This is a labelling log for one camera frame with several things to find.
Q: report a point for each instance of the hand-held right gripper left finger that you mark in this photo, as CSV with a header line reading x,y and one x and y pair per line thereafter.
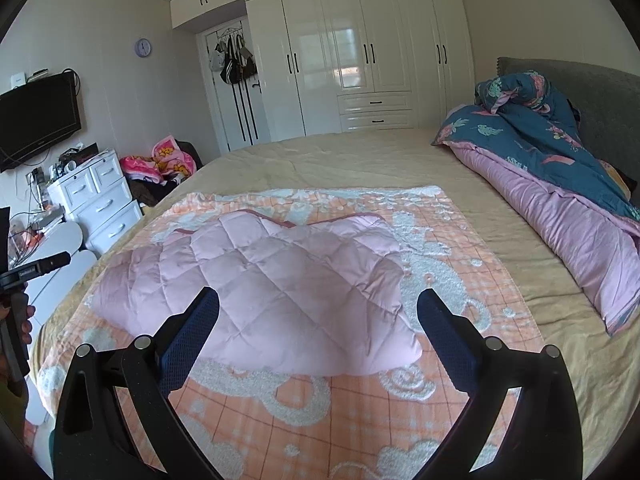
x,y
192,340

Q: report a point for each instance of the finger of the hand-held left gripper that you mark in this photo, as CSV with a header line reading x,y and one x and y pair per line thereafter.
x,y
52,262

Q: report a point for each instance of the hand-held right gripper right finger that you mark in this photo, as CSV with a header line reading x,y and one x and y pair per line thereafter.
x,y
445,340

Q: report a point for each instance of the pink quilted jacket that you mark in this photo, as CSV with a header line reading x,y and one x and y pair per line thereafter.
x,y
275,285

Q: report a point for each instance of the dark clothes pile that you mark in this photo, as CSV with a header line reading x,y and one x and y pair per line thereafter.
x,y
150,192

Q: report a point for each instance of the person's left hand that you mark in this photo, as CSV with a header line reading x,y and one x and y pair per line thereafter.
x,y
28,322

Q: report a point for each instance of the white drawer chest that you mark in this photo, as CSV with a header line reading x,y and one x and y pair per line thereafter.
x,y
95,200

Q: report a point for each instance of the clutter on drawer chest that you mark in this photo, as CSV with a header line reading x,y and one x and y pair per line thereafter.
x,y
75,157

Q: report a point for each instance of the orange patterned blanket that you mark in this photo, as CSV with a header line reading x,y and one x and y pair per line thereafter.
x,y
300,425

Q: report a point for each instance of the pink printed blanket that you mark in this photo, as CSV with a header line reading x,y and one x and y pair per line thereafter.
x,y
160,160

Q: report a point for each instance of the small white router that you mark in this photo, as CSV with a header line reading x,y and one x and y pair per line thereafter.
x,y
17,79

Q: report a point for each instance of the bed with tan sheet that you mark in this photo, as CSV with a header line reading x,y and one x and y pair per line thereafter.
x,y
350,165

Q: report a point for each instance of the white door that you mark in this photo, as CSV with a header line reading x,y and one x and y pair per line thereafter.
x,y
240,115

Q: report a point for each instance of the teal floral duvet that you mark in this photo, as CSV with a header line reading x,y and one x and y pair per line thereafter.
x,y
540,130

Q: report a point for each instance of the hanging bags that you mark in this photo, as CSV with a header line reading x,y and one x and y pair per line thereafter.
x,y
232,62

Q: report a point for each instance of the grey upholstered headboard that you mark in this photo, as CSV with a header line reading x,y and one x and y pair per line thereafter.
x,y
600,100

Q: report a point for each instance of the white wardrobe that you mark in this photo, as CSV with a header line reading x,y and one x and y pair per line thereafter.
x,y
350,50

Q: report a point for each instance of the black wall television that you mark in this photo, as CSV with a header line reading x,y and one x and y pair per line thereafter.
x,y
35,120

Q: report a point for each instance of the round wall clock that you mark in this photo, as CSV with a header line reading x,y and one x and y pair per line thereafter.
x,y
143,48

